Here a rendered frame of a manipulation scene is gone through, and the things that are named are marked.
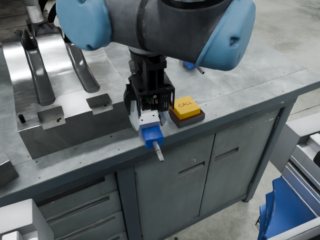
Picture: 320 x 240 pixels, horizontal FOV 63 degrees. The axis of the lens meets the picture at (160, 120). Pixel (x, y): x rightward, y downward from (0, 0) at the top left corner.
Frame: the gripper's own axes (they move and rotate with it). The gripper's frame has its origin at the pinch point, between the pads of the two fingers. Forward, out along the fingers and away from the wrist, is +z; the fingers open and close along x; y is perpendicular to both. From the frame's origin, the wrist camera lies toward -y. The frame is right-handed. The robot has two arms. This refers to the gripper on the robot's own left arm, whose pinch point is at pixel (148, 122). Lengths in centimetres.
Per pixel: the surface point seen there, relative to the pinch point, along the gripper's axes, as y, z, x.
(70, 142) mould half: -1.8, 3.1, -18.5
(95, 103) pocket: -7.6, -2.4, -11.3
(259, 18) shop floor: -236, 85, 208
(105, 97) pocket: -8.1, -3.3, -8.4
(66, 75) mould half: -20.2, -3.7, -17.0
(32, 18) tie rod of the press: -76, 0, -30
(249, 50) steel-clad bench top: -32, 5, 48
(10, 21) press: -92, 6, -42
